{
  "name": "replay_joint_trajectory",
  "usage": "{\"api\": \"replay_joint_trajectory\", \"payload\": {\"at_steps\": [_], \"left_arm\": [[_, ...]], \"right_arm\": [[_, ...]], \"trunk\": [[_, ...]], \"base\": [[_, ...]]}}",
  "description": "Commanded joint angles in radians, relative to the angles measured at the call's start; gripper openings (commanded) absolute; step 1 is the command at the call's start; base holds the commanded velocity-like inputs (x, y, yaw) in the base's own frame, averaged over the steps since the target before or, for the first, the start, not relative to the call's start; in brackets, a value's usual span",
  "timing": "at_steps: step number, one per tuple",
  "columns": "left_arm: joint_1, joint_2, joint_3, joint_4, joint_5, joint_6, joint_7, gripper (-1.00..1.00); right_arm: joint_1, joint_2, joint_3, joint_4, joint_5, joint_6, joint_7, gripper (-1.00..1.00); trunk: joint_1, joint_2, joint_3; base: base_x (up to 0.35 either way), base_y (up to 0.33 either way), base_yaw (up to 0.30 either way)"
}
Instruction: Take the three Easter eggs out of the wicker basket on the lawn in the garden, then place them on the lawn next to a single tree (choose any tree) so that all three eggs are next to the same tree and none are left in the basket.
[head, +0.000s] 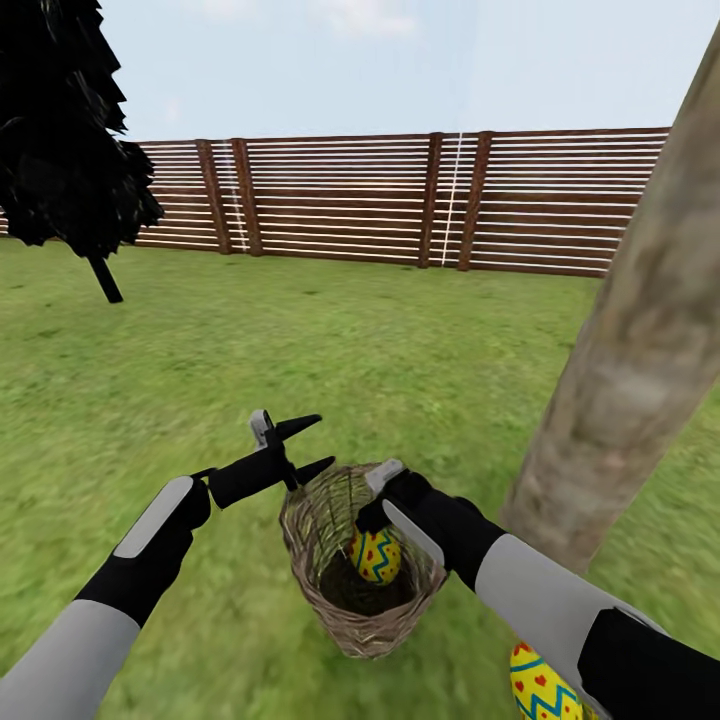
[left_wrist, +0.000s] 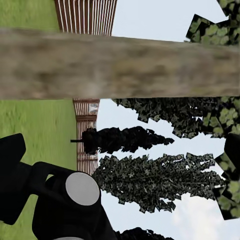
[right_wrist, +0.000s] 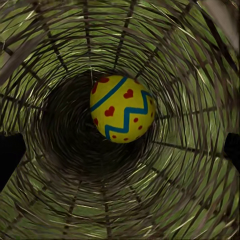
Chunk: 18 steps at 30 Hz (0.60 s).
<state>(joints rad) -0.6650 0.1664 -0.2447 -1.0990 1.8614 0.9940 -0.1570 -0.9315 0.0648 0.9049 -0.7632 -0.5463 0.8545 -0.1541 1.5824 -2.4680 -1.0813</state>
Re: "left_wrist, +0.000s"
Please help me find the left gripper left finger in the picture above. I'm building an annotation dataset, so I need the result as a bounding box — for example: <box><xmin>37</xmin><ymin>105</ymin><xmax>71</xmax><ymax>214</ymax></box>
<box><xmin>0</xmin><ymin>133</ymin><xmax>26</xmax><ymax>193</ymax></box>

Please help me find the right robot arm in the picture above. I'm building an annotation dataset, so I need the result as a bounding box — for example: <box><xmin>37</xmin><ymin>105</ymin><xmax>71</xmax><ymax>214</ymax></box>
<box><xmin>0</xmin><ymin>161</ymin><xmax>117</xmax><ymax>240</ymax></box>

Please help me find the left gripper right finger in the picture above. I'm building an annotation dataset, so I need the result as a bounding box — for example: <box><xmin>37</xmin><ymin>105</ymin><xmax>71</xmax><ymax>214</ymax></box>
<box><xmin>224</xmin><ymin>132</ymin><xmax>240</xmax><ymax>173</ymax></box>

